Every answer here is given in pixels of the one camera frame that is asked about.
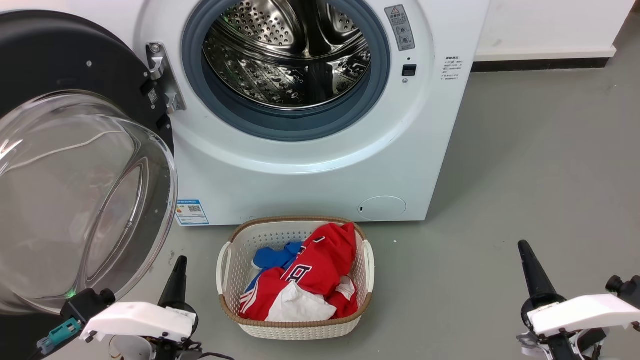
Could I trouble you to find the small printed text label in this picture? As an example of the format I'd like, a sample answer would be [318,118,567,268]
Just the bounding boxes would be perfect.
[442,56,465,84]

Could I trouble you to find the grey warning sticker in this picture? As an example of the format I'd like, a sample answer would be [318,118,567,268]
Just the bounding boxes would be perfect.
[384,4,416,52]

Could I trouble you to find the metal door hinge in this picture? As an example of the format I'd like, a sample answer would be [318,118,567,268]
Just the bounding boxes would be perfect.
[145,42,187,115]

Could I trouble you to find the blue energy label sticker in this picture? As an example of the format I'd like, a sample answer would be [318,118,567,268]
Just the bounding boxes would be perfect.
[174,200,210,226]

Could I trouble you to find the white garment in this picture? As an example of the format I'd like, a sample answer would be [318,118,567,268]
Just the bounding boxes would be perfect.
[266,275,357,323]

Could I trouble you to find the white front-load washing machine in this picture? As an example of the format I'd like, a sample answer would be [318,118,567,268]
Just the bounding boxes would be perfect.
[107,0,492,227]

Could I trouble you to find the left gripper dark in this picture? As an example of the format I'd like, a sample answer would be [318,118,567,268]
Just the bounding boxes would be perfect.
[107,256,204,360]

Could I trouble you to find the blue garment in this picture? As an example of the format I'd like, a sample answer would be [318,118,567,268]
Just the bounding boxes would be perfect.
[245,241,305,293]

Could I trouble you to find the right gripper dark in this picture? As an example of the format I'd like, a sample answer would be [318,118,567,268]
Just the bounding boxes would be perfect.
[517,240,609,360]

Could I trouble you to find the white woven-rim laundry basket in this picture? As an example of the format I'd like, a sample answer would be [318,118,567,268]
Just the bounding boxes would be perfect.
[216,215,376,341]

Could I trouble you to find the red sports jersey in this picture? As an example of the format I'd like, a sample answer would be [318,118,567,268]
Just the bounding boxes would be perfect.
[239,222,359,322]

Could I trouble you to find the stainless steel washer drum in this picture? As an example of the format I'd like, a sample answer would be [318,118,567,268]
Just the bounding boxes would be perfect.
[202,0,372,111]

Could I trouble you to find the teal cable connector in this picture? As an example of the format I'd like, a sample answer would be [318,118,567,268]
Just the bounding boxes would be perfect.
[37,317,82,356]

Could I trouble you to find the round filter access cover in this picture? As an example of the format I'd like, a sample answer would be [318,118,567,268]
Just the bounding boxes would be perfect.
[357,195,407,222]

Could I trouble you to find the black round glass washer door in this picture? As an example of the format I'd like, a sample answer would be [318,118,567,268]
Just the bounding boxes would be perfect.
[0,10,180,360]

